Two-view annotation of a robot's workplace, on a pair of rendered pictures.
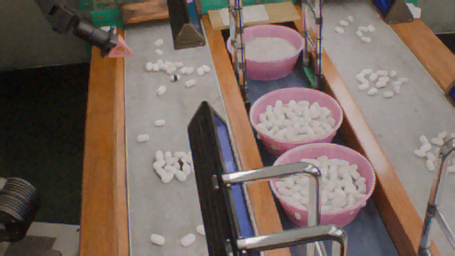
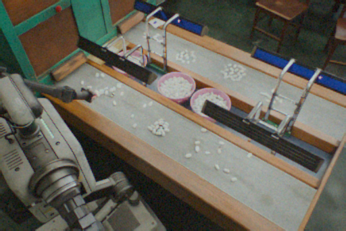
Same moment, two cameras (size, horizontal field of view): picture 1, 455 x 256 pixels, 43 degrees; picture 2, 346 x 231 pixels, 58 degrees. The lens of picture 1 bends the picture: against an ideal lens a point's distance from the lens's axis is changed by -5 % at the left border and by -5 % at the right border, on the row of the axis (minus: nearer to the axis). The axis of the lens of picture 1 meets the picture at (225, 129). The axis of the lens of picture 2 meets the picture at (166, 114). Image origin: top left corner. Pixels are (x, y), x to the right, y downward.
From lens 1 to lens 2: 116 cm
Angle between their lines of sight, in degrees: 35
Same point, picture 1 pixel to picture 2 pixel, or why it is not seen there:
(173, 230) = (187, 149)
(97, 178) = (141, 150)
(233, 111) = (154, 96)
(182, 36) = (151, 78)
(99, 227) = (167, 165)
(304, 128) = (182, 88)
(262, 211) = (207, 124)
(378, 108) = (195, 67)
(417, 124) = (213, 67)
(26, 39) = not seen: outside the picture
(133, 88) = (99, 109)
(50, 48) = not seen: outside the picture
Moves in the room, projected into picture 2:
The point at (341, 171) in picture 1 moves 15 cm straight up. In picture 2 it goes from (210, 96) to (212, 81)
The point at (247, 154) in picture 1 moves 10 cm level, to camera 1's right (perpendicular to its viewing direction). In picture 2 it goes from (179, 109) to (188, 100)
